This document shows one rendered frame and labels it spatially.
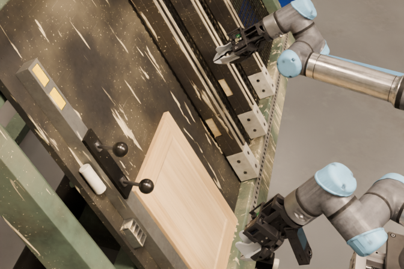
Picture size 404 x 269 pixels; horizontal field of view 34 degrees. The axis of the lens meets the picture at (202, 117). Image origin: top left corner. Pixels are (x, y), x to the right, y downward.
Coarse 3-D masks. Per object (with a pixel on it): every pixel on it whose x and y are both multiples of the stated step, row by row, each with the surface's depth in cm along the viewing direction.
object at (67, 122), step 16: (32, 64) 153; (32, 80) 153; (32, 96) 156; (48, 96) 155; (48, 112) 158; (64, 112) 158; (64, 128) 160; (80, 128) 162; (80, 144) 162; (80, 160) 165; (112, 192) 169; (128, 208) 171; (144, 208) 177; (144, 224) 175; (160, 240) 179; (160, 256) 180; (176, 256) 184
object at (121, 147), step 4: (96, 140) 164; (96, 144) 163; (100, 144) 164; (116, 144) 155; (120, 144) 155; (124, 144) 155; (96, 148) 163; (100, 148) 162; (104, 148) 161; (108, 148) 159; (112, 148) 156; (116, 148) 155; (120, 148) 154; (124, 148) 155; (128, 148) 156; (116, 152) 155; (120, 152) 155; (124, 152) 155; (116, 156) 156; (120, 156) 155; (124, 156) 156
